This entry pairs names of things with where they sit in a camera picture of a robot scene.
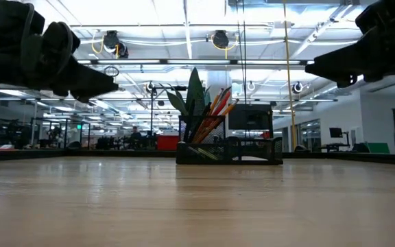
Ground green panel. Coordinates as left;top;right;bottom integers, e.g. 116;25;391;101
367;142;391;154

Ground yellow hanging cable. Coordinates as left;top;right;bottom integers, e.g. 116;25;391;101
282;0;298;152

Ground red box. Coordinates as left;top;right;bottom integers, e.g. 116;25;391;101
156;134;180;151

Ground person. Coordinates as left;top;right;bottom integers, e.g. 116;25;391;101
130;126;143;142

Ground black mesh desk organizer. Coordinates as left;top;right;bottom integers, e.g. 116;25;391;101
176;115;284;166

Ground orange pencil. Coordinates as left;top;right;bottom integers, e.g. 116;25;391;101
197;88;223;138
193;99;239;144

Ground green snake plant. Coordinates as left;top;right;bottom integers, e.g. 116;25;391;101
158;67;213;117

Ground black metal table frame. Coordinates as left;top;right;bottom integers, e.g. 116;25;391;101
0;148;395;166

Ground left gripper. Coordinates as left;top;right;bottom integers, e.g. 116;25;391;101
0;0;120;104

